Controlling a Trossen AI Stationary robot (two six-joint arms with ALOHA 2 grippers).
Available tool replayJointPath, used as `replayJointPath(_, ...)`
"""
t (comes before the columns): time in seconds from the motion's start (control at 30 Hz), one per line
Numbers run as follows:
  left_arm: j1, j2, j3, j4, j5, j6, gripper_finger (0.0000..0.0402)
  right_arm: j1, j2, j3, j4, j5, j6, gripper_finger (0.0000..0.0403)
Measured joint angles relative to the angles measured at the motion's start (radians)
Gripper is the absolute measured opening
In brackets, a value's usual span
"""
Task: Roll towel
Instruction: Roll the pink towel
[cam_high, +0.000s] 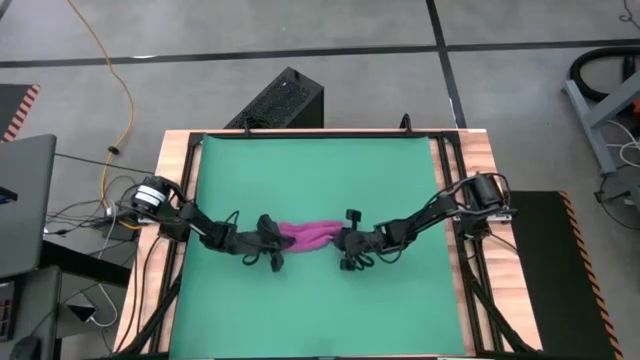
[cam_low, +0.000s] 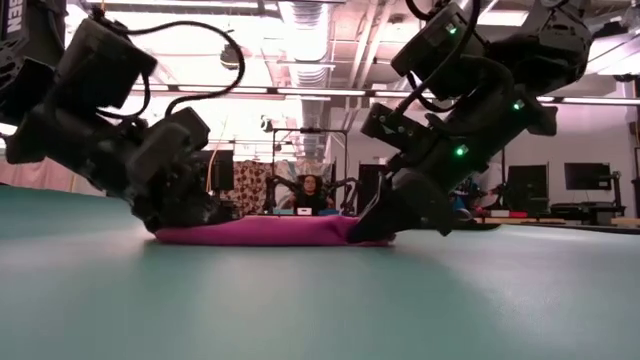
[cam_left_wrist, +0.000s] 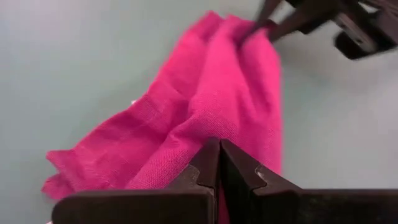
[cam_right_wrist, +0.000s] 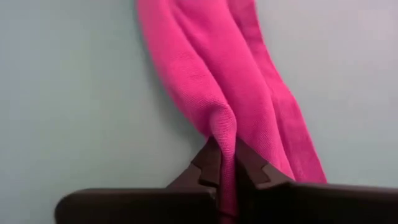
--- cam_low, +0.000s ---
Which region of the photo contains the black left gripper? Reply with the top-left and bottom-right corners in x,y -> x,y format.
4,97 -> 241,234

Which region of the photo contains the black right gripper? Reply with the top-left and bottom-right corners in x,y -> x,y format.
348,83 -> 560,245

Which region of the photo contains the magenta towel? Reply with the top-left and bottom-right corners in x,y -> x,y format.
153,214 -> 396,248

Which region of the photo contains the black partition panel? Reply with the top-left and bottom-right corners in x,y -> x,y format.
356,163 -> 389,216

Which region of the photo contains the black computer monitor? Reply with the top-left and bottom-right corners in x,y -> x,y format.
506,163 -> 550,215
199,149 -> 235,192

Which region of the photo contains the person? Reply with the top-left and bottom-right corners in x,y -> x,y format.
289,173 -> 335,216
449,174 -> 501,221

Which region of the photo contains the floral patterned cloth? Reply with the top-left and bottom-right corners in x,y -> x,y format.
233,159 -> 275,216

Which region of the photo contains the green table mat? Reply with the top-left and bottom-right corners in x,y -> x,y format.
0,184 -> 640,360

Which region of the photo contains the distant wooden table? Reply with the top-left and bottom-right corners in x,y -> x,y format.
472,215 -> 569,226

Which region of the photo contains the long ceiling light strip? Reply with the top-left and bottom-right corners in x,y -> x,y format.
130,83 -> 640,107

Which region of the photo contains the beige curtain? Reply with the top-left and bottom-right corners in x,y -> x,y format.
0,158 -> 104,197

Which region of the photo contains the black ceiling dome device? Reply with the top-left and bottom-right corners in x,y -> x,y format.
219,43 -> 245,71

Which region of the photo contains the black equipment desk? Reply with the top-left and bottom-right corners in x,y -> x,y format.
549,170 -> 627,226

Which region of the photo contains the thin yellow hanging cable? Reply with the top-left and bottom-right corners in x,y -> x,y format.
207,117 -> 229,194

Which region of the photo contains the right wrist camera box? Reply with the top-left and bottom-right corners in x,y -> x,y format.
359,101 -> 437,167

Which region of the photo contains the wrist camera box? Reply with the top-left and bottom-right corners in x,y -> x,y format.
359,101 -> 437,167
126,105 -> 212,185

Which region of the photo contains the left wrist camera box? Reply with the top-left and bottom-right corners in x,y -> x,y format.
126,105 -> 212,185

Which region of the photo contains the black right camera cable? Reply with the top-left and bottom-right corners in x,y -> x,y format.
393,0 -> 484,115

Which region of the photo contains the black camera cable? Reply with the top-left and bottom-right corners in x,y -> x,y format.
393,0 -> 484,115
94,19 -> 247,121

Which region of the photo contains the black left camera cable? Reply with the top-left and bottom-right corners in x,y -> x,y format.
94,19 -> 247,121

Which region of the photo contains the ribbed silver air duct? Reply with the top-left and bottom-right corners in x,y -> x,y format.
277,0 -> 335,159

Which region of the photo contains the black wall-mounted monitor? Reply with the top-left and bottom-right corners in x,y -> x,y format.
563,161 -> 613,192

